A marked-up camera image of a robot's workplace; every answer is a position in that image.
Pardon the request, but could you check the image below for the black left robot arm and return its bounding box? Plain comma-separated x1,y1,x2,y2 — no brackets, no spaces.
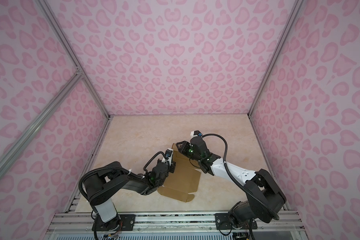
78,160,176,233

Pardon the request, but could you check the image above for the aluminium corner post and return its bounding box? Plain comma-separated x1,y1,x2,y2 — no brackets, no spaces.
248,0,307,119
35,0,111,119

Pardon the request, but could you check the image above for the brown cardboard paper box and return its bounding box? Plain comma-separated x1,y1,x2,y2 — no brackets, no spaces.
157,143,201,203

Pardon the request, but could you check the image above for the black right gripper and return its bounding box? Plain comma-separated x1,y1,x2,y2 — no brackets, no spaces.
175,140,202,162

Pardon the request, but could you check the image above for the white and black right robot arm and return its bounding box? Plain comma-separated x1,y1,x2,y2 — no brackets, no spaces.
176,134,287,229

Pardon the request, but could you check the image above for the aluminium back left corner post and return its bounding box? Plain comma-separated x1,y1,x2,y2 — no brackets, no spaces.
35,0,111,119

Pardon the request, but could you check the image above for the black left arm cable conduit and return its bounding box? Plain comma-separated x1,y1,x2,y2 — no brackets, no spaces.
143,151,167,175

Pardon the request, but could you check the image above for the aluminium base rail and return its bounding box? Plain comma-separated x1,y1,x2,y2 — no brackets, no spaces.
45,211,308,240

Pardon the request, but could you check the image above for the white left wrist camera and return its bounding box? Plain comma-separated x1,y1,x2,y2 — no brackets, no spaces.
162,149,174,166

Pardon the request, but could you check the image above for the aluminium diagonal left wall bar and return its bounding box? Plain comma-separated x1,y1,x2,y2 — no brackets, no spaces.
0,71,82,180

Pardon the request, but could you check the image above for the aluminium back right corner post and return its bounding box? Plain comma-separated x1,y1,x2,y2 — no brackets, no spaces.
248,0,307,119

